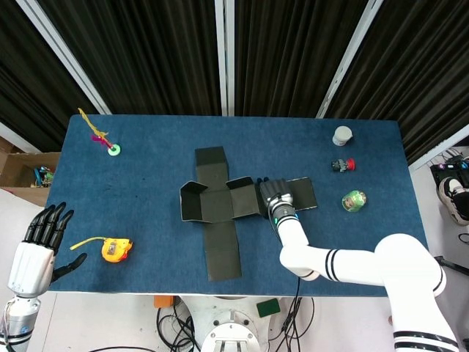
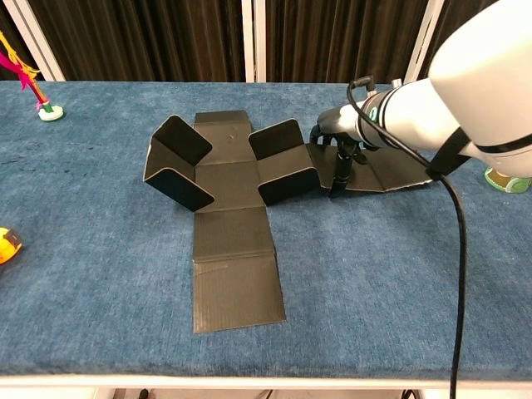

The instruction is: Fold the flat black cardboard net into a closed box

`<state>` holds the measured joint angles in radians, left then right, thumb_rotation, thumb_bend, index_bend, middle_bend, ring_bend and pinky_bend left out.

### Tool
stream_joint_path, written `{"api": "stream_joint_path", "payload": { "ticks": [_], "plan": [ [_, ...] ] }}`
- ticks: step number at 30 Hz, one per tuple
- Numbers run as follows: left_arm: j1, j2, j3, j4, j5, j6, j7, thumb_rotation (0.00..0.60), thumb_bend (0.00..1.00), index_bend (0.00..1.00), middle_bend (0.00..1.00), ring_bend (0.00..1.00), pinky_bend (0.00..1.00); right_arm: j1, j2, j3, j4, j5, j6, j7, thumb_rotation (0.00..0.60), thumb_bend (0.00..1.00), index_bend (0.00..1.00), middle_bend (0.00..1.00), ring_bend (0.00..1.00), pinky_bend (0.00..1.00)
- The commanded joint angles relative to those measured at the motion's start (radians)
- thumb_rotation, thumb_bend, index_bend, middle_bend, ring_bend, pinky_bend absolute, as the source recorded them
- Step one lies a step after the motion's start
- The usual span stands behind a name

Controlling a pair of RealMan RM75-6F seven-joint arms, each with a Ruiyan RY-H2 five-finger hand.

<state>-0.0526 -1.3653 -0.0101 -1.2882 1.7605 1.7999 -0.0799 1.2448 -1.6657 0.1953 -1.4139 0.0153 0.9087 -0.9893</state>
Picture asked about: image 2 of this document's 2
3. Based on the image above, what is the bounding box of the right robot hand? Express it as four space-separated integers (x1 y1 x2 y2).
309 106 375 199

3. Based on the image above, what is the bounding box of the black paper box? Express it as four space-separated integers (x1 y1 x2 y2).
142 110 436 335

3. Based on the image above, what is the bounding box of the black curtain panel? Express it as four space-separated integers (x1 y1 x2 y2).
0 6 42 82
264 0 429 84
28 0 246 83
431 0 500 51

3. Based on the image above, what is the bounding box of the blue table mat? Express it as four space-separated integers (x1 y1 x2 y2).
0 80 532 382

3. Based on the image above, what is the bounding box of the feather shuttlecock toy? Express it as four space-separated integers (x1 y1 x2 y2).
0 31 66 122

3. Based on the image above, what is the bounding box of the yellow tape measure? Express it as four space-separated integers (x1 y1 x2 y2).
0 227 22 267

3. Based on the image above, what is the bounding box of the white frame post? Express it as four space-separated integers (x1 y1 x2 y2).
241 0 267 83
0 0 66 82
403 0 445 86

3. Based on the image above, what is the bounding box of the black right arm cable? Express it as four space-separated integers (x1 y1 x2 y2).
347 76 469 399

